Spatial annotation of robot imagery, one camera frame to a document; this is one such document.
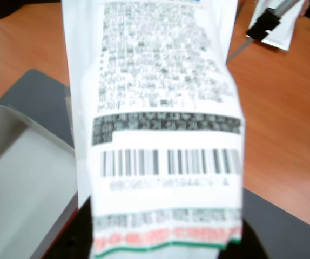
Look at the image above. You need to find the gray box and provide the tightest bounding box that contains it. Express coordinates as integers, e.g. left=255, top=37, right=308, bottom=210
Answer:
left=0, top=104, right=79, bottom=259

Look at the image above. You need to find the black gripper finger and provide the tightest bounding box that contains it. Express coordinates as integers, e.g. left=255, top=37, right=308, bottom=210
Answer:
left=217, top=217, right=269, bottom=259
left=42, top=199, right=95, bottom=259

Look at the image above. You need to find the white paper sheet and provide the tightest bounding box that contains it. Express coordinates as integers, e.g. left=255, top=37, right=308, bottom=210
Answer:
left=247, top=0, right=306, bottom=52

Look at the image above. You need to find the white sandwich package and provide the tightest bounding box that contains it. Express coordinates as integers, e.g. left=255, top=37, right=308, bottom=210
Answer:
left=60, top=0, right=245, bottom=259

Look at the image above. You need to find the black flat object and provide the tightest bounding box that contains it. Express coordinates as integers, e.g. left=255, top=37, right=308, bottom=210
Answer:
left=0, top=0, right=63, bottom=20

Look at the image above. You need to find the silver rod with black clamp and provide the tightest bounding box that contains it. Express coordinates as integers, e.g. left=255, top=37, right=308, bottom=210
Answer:
left=226, top=0, right=299, bottom=64

